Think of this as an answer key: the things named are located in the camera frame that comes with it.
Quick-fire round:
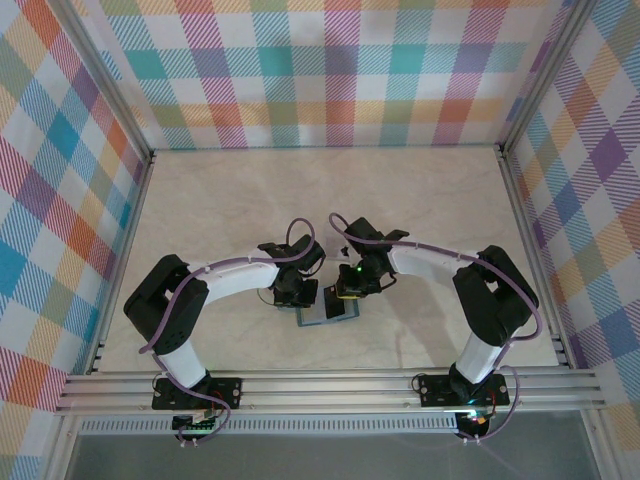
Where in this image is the black credit card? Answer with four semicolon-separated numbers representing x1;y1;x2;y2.
323;285;350;320

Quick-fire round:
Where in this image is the teal leather card holder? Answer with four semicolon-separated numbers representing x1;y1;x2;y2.
297;298;361;329

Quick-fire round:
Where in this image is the aluminium front mounting rail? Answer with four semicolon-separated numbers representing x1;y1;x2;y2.
53;367;610;415

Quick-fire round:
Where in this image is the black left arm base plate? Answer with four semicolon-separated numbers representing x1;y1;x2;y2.
151;377;245;413

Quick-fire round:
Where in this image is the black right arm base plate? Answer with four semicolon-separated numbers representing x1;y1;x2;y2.
418;373;511;409

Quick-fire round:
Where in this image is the slotted grey cable duct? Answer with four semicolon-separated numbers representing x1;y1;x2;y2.
78;417;460;435

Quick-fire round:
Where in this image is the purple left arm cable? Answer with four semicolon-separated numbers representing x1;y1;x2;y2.
139;217;316;446

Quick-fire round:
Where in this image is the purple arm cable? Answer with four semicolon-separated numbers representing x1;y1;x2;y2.
328;212;544;444
139;217;316;446

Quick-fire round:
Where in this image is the aluminium right side rail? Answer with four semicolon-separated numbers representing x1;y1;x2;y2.
497;147;576;371

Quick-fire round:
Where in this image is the aluminium left side rail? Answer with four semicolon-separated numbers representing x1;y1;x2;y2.
84;149;157;376

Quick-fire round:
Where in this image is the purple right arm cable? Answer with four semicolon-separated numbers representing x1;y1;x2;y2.
328;212;544;444

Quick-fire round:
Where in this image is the aluminium right corner post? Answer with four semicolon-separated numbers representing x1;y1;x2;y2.
497;0;599;159

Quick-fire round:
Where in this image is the aluminium corner post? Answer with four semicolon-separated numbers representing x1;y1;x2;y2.
497;0;599;159
62;0;156;161

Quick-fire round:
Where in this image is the aluminium left corner post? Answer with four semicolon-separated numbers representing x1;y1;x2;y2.
62;0;156;161

